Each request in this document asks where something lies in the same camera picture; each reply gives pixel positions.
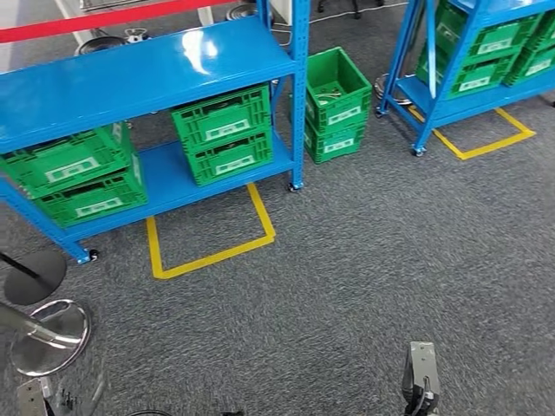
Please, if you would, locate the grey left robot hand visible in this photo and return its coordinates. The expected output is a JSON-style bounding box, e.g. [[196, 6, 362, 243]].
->
[[17, 375, 53, 416]]

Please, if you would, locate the red barrier belt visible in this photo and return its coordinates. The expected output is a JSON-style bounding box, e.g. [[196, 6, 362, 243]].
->
[[0, 0, 237, 45]]

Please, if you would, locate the chrome round base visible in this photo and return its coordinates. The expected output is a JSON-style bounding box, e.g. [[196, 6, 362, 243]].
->
[[373, 73, 413, 108]]

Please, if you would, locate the chrome stanchion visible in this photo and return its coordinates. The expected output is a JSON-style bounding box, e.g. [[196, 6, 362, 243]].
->
[[0, 298, 91, 379]]

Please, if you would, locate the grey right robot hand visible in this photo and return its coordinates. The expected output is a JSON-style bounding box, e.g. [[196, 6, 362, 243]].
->
[[400, 341, 442, 416]]

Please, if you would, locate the blue metal shelf rack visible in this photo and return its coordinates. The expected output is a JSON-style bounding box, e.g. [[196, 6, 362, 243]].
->
[[0, 0, 311, 265], [375, 0, 555, 158]]

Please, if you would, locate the black stanchion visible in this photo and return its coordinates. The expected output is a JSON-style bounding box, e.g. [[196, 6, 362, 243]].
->
[[0, 248, 68, 307]]

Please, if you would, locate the yellow floor tape square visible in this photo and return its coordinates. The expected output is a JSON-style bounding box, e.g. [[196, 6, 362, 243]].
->
[[406, 105, 538, 162]]

